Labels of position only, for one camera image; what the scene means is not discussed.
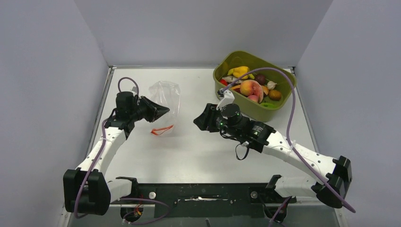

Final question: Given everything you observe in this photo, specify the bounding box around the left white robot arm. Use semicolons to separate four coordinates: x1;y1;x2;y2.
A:
63;91;170;218

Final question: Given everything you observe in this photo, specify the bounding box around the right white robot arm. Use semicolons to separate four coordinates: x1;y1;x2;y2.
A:
193;104;354;212

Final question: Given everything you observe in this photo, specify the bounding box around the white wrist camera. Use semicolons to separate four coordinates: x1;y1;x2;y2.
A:
131;86;139;95
216;90;235;110

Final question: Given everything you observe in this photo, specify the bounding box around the peach fruit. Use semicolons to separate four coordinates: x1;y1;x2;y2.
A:
240;80;264;103

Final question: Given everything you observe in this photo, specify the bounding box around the dark purple plum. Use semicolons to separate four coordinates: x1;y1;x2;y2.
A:
254;74;267;86

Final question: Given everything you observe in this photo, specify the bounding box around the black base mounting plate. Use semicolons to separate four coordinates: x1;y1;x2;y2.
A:
116;180;296;224

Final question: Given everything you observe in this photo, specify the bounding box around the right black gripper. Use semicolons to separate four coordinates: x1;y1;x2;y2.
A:
194;103;240;139

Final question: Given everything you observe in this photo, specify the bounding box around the clear zip bag orange zipper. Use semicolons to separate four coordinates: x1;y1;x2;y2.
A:
148;80;182;136

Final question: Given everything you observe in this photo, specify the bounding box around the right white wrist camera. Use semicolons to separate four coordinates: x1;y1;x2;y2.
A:
216;90;235;110

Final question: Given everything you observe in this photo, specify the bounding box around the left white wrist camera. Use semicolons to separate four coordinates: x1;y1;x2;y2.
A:
131;86;139;95

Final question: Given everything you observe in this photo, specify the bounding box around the red chili pepper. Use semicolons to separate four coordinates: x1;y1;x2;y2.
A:
219;79;229;87

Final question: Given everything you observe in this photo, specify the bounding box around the white garlic bulb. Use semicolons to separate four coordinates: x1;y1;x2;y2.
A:
266;81;277;90

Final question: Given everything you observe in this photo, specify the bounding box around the brown kiwi fruit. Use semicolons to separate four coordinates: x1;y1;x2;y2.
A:
268;89;282;101

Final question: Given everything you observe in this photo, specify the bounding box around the olive green plastic bin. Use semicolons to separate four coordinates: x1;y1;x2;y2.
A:
213;51;296;122

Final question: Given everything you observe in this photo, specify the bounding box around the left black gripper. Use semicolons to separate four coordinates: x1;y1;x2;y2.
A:
130;96;170;123

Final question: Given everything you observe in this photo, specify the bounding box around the yellow bell pepper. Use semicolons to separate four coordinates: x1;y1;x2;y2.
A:
227;66;250;78

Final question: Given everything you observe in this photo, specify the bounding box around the green toy food piece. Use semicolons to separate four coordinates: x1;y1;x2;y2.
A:
260;102;278;109

